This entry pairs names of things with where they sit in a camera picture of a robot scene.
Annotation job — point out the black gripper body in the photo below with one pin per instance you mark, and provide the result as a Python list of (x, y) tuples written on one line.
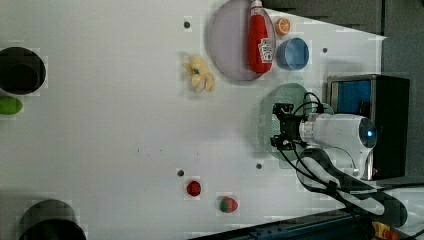
[(289, 124)]

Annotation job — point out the green plastic strainer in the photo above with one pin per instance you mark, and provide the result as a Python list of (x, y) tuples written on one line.
[(268, 125)]

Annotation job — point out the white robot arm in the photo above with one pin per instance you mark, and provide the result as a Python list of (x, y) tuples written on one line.
[(331, 153)]

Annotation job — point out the green mug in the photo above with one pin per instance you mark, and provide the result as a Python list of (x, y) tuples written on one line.
[(326, 109)]

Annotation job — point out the blue bowl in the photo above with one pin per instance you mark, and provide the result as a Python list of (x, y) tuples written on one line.
[(292, 54)]

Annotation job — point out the strawberry toy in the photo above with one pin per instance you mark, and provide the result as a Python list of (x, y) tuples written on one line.
[(228, 205)]

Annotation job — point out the red ketchup bottle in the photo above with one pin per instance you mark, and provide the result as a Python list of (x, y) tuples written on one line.
[(260, 50)]

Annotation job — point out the black toaster oven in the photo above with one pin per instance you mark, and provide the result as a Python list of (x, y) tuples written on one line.
[(385, 101)]

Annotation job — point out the peeled banana toy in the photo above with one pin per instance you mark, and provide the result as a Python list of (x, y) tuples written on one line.
[(201, 77)]

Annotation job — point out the red tomato toy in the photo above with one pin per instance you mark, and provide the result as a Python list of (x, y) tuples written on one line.
[(194, 188)]

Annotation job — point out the orange slice toy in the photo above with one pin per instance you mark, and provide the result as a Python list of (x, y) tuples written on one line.
[(282, 26)]

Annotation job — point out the purple round plate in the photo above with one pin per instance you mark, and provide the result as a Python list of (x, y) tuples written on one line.
[(228, 39)]

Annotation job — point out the yellow red clamp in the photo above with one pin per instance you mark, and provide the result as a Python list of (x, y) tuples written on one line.
[(384, 232)]

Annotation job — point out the black round base lower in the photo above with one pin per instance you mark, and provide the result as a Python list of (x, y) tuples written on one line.
[(50, 220)]

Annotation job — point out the black round base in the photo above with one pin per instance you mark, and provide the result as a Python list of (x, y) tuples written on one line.
[(22, 71), (50, 220)]

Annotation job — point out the black round base upper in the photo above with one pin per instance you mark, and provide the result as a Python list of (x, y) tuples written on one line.
[(22, 71)]

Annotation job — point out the green cucumber toy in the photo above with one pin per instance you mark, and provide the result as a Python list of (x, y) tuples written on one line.
[(10, 105)]

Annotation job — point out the blue metal frame rail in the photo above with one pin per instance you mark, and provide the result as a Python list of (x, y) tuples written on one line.
[(332, 225)]

